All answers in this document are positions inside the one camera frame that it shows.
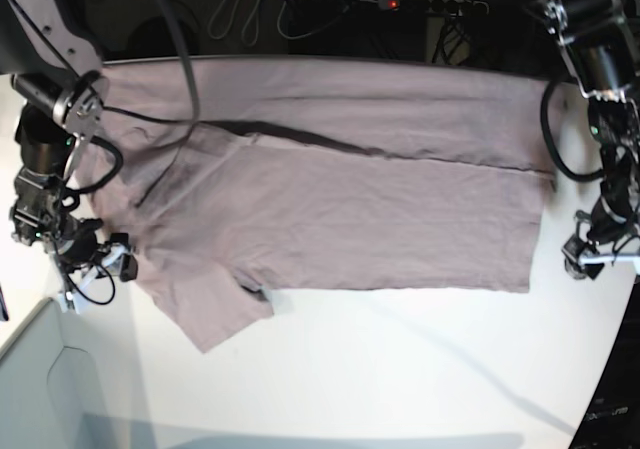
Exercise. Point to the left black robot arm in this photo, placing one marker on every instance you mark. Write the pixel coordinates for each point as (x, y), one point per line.
(601, 54)

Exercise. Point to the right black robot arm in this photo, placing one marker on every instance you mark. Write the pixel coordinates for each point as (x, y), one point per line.
(64, 154)

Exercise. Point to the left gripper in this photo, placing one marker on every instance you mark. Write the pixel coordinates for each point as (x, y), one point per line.
(593, 245)

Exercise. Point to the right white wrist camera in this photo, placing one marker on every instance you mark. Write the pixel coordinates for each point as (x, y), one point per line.
(70, 302)

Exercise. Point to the mauve pink t-shirt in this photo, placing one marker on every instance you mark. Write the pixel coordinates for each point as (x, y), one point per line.
(320, 174)

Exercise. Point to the black power strip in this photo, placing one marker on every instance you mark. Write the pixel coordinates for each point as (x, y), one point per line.
(452, 8)

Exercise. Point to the white cardboard box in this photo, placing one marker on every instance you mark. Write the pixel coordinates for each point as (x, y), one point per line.
(66, 385)

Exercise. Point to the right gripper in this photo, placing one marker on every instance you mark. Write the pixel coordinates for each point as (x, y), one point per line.
(80, 258)

